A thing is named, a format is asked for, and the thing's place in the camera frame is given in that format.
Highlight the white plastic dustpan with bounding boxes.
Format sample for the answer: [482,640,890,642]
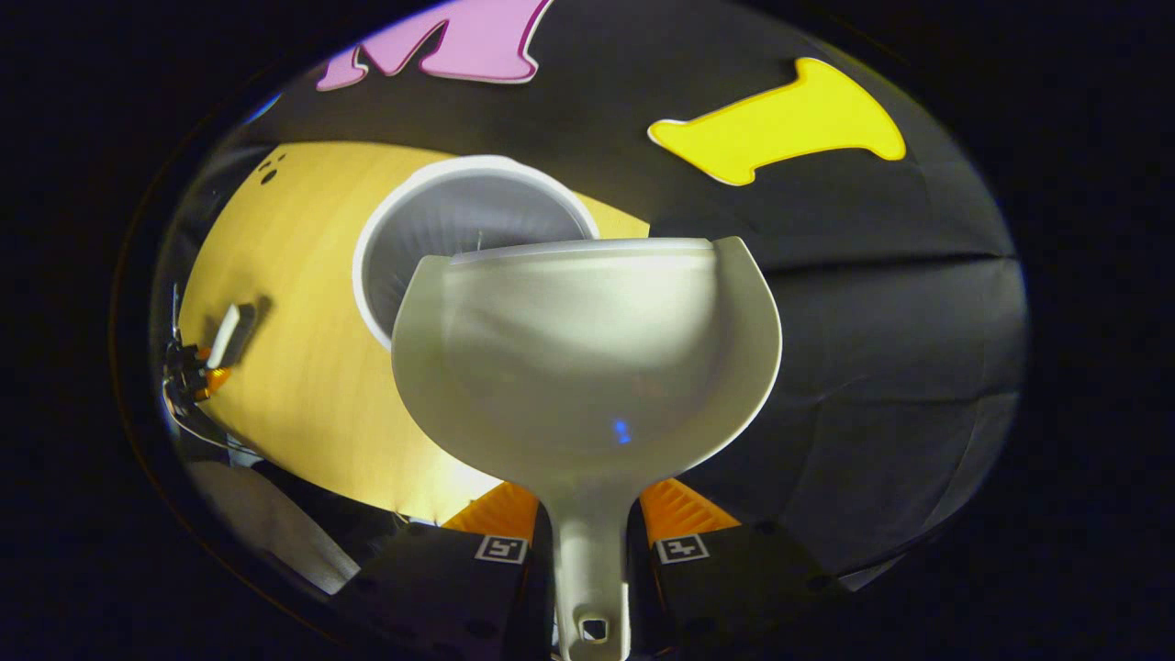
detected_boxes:
[391,236,783,661]

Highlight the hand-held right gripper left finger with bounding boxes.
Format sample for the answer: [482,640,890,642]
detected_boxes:
[335,480,556,661]

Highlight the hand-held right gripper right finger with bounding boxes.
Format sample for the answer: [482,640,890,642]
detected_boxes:
[624,477,850,657]

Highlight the wooden desktop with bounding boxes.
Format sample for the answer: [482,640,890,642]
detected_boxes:
[177,140,651,524]

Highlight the white ribbed garbage bin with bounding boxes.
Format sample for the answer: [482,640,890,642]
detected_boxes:
[352,154,600,352]

